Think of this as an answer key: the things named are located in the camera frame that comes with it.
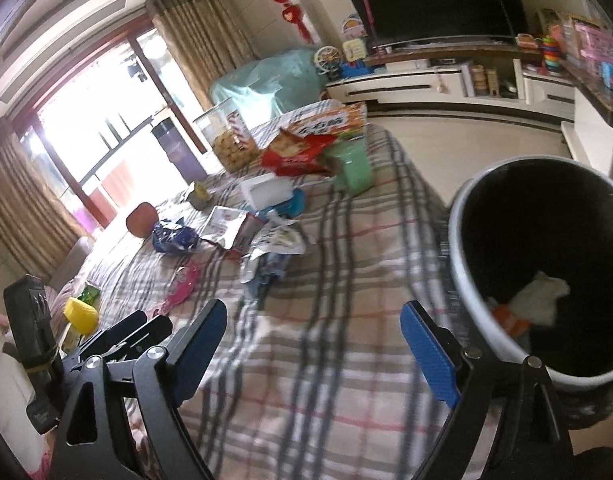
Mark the clear cookie jar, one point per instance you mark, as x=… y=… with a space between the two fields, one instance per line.
x=226 y=145

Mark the yellow cup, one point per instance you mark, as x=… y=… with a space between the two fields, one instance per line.
x=81 y=315

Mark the purple tumbler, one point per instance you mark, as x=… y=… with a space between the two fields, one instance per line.
x=176 y=150

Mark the blue foil bag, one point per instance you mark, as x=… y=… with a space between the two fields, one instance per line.
x=174 y=237

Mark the green box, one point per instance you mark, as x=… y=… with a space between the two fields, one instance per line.
x=91 y=294

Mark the white television cabinet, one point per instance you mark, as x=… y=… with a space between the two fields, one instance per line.
x=386 y=85

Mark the orange wrapper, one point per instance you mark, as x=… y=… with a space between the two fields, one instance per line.
x=509 y=319

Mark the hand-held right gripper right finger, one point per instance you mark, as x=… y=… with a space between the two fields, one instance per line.
x=431 y=355

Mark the cartoon toy sign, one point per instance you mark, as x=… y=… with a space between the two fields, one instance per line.
x=354 y=35

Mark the black flat television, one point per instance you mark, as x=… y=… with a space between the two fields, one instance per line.
x=436 y=0

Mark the beige curtain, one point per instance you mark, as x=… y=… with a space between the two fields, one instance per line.
x=201 y=35
x=31 y=200

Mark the balcony sliding door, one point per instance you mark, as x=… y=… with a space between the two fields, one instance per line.
x=91 y=125

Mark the teal cover cloth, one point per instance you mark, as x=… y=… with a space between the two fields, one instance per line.
x=266 y=80

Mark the grey blue wrapper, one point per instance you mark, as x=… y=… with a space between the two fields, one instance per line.
x=271 y=272

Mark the silver foil packet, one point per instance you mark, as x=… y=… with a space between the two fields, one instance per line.
x=279 y=242

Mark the yellow green wrapper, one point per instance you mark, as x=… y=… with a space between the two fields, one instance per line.
x=201 y=195

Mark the ferris wheel toy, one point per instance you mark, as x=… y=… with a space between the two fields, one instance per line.
x=327 y=61

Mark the blue toy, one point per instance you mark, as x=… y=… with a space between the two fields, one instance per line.
x=354 y=69

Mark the red snack bag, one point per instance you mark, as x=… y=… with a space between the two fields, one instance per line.
x=296 y=155

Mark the pink toy box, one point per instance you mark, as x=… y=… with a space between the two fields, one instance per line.
x=594 y=45

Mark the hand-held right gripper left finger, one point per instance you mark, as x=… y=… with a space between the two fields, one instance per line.
x=202 y=345

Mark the white red snack packet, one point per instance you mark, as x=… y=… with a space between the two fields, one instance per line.
x=226 y=227

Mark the white crumpled tissue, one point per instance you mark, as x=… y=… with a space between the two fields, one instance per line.
x=541 y=295

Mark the green translucent container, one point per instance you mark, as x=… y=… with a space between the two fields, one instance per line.
x=354 y=165

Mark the pink spoon-shaped wrapper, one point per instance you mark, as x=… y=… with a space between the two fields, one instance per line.
x=181 y=285

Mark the white tissue box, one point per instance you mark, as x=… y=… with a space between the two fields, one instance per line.
x=264 y=190

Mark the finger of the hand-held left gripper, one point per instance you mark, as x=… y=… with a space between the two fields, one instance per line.
x=122 y=327
x=149 y=330

